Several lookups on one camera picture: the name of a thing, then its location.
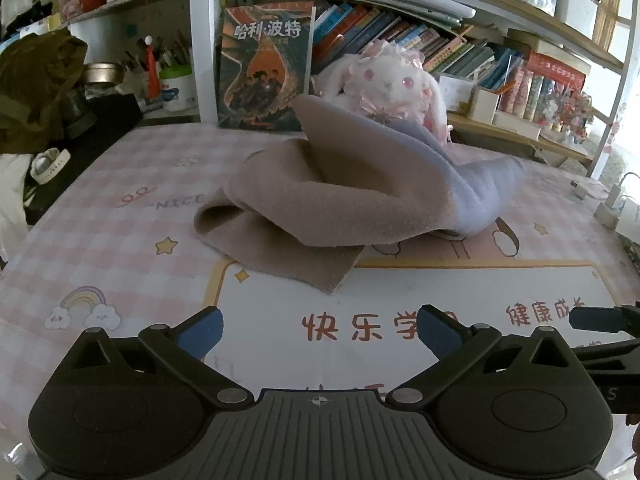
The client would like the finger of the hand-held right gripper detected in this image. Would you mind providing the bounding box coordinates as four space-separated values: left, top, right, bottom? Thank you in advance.
572 337 640 369
569 302 640 334

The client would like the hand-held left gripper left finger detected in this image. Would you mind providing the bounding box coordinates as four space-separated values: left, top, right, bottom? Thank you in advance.
60 306 250 411

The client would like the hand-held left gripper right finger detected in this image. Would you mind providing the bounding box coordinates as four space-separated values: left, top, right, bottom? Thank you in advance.
385 304 581 409

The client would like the beige and lavender sweater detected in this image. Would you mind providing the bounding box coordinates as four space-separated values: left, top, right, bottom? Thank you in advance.
193 94 526 295

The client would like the white power strip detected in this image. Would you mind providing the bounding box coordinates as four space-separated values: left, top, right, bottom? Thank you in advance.
595 204 640 237

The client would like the white charger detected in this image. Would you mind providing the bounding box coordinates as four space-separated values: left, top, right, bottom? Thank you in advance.
606 172 640 211

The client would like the black cloth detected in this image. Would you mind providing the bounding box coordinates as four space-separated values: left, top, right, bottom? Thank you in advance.
25 92 146 221

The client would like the row of pink packets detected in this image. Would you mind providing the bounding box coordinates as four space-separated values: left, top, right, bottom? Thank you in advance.
500 52 596 131

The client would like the white cloth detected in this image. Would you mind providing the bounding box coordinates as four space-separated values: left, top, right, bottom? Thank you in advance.
0 152 33 261

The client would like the small white open box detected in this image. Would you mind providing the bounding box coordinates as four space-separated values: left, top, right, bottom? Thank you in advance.
470 85 501 123

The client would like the white pen cup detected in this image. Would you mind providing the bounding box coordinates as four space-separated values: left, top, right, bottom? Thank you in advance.
160 65 197 112

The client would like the white card box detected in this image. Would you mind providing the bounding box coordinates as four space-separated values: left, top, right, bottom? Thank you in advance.
439 74 476 113

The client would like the red bottle with white cap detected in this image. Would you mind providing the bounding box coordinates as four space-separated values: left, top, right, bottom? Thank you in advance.
145 35 162 101

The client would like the pink white plush bunny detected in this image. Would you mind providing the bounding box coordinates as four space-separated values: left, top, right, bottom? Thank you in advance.
311 40 456 143

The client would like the dark illustrated book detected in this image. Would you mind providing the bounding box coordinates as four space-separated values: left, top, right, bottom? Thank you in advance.
216 4 316 133

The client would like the round metal tin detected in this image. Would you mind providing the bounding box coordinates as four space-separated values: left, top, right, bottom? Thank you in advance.
82 62 126 86

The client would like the bundle of pens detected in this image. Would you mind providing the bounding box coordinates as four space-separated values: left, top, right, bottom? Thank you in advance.
124 30 194 74

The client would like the white shelf unit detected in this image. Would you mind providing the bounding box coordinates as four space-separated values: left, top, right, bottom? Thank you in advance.
0 0 640 181

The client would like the olive green bag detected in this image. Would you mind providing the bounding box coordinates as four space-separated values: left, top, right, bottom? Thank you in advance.
0 29 88 153

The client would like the row of colourful books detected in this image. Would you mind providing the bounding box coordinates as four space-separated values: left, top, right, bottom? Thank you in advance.
312 2 526 93

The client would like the white strap watch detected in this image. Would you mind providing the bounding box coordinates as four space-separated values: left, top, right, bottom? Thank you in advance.
30 147 71 184

